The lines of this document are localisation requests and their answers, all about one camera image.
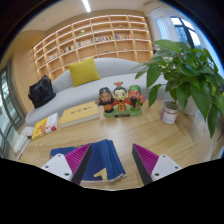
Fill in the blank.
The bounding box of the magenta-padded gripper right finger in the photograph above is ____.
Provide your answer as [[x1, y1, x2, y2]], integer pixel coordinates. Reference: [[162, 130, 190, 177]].
[[131, 143, 183, 186]]

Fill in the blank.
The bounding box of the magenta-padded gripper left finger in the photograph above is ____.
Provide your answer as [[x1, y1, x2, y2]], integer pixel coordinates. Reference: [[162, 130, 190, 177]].
[[40, 143, 92, 186]]

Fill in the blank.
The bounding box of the blue cartoon-print towel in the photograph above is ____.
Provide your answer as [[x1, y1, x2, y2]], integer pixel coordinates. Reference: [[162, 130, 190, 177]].
[[49, 139, 128, 183]]

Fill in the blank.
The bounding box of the white orange-dotted pouch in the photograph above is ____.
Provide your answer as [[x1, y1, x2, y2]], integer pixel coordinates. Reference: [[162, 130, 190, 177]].
[[21, 125, 36, 138]]

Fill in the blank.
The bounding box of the small white red pot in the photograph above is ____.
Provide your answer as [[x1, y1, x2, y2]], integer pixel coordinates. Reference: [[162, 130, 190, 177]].
[[160, 99, 180, 125]]

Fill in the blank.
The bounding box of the plain yellow book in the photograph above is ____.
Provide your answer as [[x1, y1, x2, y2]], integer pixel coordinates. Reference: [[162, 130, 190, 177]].
[[59, 101, 101, 129]]

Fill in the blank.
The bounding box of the light grey curved sofa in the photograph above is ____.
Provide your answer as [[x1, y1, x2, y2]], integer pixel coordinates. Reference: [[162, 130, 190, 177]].
[[24, 57, 168, 127]]

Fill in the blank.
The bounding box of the black bag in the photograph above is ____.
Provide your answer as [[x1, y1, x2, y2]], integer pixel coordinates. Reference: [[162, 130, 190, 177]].
[[27, 74, 57, 109]]

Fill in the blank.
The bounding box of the dark-framed glass door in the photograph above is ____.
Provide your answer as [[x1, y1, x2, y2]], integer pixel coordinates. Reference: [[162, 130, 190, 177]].
[[0, 61, 26, 158]]

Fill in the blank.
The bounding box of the colourful three-figure figurine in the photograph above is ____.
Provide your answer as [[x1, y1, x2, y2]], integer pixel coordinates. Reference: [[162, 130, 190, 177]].
[[94, 81, 147, 119]]

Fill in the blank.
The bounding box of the yellow cushion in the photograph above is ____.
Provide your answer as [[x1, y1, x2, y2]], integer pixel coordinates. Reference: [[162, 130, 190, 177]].
[[67, 57, 102, 88]]

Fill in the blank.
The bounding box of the green leafy potted plant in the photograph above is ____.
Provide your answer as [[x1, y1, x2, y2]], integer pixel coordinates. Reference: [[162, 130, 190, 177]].
[[131, 39, 224, 139]]

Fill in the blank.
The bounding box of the dark-framed window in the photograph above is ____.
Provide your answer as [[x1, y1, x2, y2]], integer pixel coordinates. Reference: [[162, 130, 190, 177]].
[[169, 16, 202, 51]]

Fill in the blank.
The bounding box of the white sheer curtain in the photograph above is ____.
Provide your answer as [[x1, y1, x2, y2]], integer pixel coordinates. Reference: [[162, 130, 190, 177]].
[[155, 16, 178, 43]]

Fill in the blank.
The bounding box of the ceiling strip light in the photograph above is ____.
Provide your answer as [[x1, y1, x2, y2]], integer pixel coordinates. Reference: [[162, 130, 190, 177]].
[[81, 0, 92, 14]]

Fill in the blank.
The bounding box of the wooden wall shelf unit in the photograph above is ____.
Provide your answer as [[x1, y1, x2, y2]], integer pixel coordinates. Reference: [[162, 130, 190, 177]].
[[32, 14, 154, 83]]

